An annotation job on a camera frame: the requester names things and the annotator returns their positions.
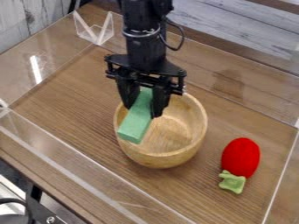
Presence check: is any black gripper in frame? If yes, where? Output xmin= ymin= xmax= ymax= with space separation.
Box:
xmin=105 ymin=29 xmax=186 ymax=118

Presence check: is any green rectangular block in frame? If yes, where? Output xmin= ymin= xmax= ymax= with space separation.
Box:
xmin=116 ymin=87 xmax=152 ymax=144

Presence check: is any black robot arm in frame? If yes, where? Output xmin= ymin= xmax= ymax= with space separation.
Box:
xmin=104 ymin=0 xmax=186 ymax=117

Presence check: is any brown wooden bowl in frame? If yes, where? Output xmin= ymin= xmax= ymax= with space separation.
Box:
xmin=116 ymin=93 xmax=208 ymax=169

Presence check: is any red felt strawberry toy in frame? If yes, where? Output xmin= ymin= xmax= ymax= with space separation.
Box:
xmin=218 ymin=137 xmax=260 ymax=194

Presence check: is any black cable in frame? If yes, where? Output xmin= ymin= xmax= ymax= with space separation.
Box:
xmin=157 ymin=18 xmax=185 ymax=52

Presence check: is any clear acrylic corner bracket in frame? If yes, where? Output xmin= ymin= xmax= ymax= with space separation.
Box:
xmin=72 ymin=11 xmax=114 ymax=46

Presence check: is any clear acrylic tray wall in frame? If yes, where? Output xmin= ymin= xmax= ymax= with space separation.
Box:
xmin=0 ymin=100 xmax=194 ymax=224

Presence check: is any black table leg bracket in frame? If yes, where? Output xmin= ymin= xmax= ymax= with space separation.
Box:
xmin=25 ymin=184 xmax=66 ymax=224

